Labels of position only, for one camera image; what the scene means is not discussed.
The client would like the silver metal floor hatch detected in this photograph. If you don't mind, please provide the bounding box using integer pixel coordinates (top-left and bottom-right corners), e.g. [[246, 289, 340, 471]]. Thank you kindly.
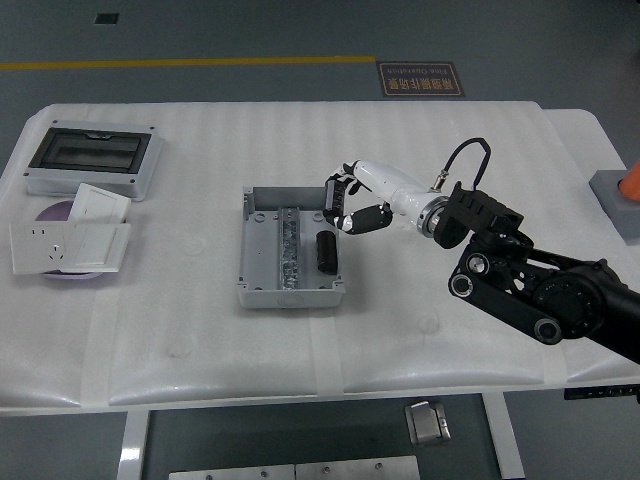
[[403, 399, 454, 447]]

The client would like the purple round plate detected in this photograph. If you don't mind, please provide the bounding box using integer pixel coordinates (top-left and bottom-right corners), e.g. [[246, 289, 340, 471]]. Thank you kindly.
[[35, 198, 130, 279]]

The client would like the metal mounting rail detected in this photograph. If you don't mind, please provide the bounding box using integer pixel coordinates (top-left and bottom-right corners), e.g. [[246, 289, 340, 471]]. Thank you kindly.
[[276, 204, 307, 292]]

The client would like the white foam mat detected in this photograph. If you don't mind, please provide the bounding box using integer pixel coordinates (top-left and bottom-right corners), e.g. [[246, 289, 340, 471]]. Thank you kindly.
[[0, 101, 569, 409]]

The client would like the black table control panel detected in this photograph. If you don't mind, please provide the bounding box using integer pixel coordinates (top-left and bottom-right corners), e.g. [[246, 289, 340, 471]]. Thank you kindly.
[[563, 383, 640, 401]]

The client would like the white wall socket panel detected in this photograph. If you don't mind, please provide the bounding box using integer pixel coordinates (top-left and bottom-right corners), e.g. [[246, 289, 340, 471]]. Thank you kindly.
[[8, 221, 77, 275]]

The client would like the white tape strip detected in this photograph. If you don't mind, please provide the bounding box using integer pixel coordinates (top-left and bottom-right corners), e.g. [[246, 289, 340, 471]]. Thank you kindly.
[[307, 317, 346, 396], [539, 344, 569, 389], [79, 289, 121, 409]]

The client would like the white switch panel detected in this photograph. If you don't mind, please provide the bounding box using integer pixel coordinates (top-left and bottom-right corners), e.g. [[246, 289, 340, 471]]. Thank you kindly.
[[68, 182, 133, 224], [59, 222, 132, 274]]

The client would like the grey metal floor plate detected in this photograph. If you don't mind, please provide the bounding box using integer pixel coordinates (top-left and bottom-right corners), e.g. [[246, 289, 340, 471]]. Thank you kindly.
[[168, 463, 296, 480], [294, 455, 420, 480]]

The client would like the brown floor sign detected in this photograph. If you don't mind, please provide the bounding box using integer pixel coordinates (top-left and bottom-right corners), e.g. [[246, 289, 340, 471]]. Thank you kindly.
[[375, 61, 467, 99]]

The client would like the black cylindrical battery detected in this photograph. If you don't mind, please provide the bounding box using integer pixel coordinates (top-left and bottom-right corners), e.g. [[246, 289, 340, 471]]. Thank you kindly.
[[314, 230, 339, 275]]

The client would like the white table leg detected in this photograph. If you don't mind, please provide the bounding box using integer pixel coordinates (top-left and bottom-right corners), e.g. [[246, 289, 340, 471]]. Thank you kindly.
[[482, 392, 526, 480], [117, 409, 151, 480]]

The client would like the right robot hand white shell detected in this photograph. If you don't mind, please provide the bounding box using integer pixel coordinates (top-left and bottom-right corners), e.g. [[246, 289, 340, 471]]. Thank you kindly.
[[321, 158, 444, 236]]

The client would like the grey block base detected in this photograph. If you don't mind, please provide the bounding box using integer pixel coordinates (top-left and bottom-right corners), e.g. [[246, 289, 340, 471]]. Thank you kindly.
[[588, 169, 640, 240]]

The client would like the grey open junction box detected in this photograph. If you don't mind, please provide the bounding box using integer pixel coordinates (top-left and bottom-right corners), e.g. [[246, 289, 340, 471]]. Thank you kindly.
[[238, 185, 347, 310]]

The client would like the grey distribution box dark cover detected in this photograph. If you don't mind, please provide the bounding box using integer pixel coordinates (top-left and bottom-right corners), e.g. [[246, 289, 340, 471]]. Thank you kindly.
[[23, 119, 165, 203]]

